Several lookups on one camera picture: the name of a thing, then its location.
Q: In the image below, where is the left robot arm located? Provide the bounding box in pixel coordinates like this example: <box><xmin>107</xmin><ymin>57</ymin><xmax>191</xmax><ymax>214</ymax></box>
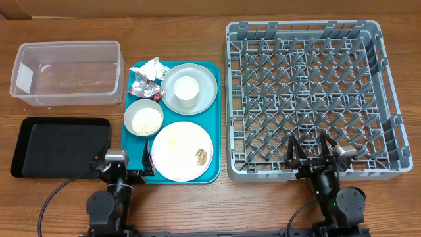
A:
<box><xmin>86</xmin><ymin>142</ymin><xmax>155</xmax><ymax>236</ymax></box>

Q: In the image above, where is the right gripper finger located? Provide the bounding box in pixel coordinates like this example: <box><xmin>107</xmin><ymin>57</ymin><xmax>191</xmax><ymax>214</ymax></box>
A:
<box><xmin>320</xmin><ymin>132</ymin><xmax>339</xmax><ymax>160</ymax></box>
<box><xmin>286</xmin><ymin>135</ymin><xmax>306</xmax><ymax>161</ymax></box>

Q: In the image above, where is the black plastic tray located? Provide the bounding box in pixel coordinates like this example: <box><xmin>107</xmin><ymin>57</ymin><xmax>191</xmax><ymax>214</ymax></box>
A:
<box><xmin>10</xmin><ymin>117</ymin><xmax>111</xmax><ymax>178</ymax></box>

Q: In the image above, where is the grey dishwasher rack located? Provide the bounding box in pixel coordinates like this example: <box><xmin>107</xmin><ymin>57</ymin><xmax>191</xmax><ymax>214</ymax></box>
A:
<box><xmin>226</xmin><ymin>20</ymin><xmax>413</xmax><ymax>182</ymax></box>

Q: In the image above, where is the brown food scrap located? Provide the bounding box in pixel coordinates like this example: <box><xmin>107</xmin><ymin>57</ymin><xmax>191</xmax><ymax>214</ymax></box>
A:
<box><xmin>195</xmin><ymin>149</ymin><xmax>208</xmax><ymax>165</ymax></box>

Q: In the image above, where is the grey bowl with rice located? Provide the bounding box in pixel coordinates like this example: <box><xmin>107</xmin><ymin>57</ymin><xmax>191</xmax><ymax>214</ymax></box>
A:
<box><xmin>124</xmin><ymin>99</ymin><xmax>164</xmax><ymax>137</ymax></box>

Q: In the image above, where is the crumpled silver foil wrapper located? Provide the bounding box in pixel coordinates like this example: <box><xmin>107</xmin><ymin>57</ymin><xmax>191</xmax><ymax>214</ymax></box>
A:
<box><xmin>128</xmin><ymin>72</ymin><xmax>166</xmax><ymax>102</ymax></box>

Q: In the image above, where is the teal serving tray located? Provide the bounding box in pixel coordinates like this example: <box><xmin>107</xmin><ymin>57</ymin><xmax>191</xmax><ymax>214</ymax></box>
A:
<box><xmin>121</xmin><ymin>61</ymin><xmax>222</xmax><ymax>184</ymax></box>

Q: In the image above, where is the grey round plate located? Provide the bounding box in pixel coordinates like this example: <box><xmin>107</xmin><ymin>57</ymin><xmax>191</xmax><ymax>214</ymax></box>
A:
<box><xmin>161</xmin><ymin>63</ymin><xmax>218</xmax><ymax>115</ymax></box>

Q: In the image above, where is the clear plastic bin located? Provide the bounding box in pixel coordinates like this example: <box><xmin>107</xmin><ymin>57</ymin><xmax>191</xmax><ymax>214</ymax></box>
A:
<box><xmin>10</xmin><ymin>41</ymin><xmax>124</xmax><ymax>107</ymax></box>

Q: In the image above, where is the pink round plate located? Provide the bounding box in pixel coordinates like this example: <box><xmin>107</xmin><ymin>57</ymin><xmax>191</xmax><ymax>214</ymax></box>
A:
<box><xmin>151</xmin><ymin>121</ymin><xmax>214</xmax><ymax>182</ymax></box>

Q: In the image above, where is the white crumpled napkin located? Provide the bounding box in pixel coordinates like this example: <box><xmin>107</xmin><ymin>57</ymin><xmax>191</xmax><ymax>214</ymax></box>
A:
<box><xmin>130</xmin><ymin>57</ymin><xmax>170</xmax><ymax>81</ymax></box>

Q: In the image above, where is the yellow plastic spoon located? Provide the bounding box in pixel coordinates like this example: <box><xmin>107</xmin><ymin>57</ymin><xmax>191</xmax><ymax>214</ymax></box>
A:
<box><xmin>166</xmin><ymin>127</ymin><xmax>177</xmax><ymax>146</ymax></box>

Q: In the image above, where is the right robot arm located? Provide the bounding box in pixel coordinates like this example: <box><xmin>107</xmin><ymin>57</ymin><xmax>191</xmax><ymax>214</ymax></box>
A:
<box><xmin>281</xmin><ymin>132</ymin><xmax>370</xmax><ymax>237</ymax></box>

